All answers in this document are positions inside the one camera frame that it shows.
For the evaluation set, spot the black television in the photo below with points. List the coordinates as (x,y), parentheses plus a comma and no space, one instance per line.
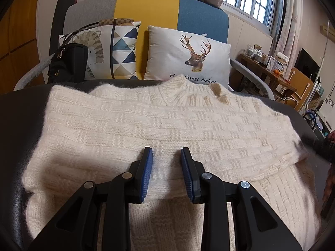
(306,62)

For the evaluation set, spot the black handbag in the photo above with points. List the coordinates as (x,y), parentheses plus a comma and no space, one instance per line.
(68,62)

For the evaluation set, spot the small oranges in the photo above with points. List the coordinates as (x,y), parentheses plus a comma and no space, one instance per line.
(276,72)

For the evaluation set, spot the deer print pillow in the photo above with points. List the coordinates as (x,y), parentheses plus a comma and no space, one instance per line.
(165,52)

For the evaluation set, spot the pale patterned curtain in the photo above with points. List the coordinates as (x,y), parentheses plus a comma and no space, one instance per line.
(288,23)

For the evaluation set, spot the white knit sweater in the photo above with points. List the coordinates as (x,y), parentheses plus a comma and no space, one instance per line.
(130,125)

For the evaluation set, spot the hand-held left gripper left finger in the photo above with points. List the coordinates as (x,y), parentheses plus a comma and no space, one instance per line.
(147,177)

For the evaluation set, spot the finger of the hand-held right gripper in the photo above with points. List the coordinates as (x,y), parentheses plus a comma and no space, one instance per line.
(319,146)

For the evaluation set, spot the cluster of small jars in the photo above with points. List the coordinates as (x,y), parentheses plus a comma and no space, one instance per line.
(253,53)

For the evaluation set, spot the window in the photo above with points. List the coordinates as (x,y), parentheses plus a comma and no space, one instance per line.
(251,0)

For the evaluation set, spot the blue ride-on toy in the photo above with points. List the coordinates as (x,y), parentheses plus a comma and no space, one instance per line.
(312,119)

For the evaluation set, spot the wooden side table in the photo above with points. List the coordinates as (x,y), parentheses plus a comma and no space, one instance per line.
(261,73)

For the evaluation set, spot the plywood chair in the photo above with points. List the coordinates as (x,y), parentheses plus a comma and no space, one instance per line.
(301,89)

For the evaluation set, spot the black upright panel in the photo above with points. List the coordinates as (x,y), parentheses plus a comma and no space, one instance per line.
(61,23)

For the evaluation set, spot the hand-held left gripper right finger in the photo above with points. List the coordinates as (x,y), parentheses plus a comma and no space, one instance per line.
(186,177)

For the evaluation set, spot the wooden wardrobe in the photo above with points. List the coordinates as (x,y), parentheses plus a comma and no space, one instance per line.
(21,36)

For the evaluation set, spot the grey yellow blue sofa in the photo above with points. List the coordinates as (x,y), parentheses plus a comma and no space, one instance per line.
(149,7)

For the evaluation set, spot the geometric print pillow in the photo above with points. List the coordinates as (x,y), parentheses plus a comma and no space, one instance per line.
(123,44)

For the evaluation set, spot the white metal pole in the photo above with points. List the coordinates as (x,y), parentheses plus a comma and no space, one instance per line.
(322,65)

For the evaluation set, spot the person's right hand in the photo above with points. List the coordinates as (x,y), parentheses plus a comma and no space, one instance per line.
(330,185)

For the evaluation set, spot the white leaf print panel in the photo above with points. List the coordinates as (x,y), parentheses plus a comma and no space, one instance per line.
(328,108)

